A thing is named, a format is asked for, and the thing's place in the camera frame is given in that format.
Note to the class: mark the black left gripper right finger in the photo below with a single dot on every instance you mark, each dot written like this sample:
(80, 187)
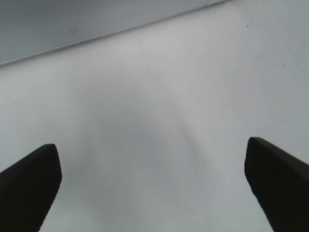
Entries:
(280, 182)

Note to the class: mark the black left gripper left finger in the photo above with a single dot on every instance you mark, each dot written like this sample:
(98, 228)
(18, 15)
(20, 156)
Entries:
(28, 189)

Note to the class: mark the white microwave door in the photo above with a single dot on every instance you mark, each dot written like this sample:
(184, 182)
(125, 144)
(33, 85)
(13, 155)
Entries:
(32, 27)

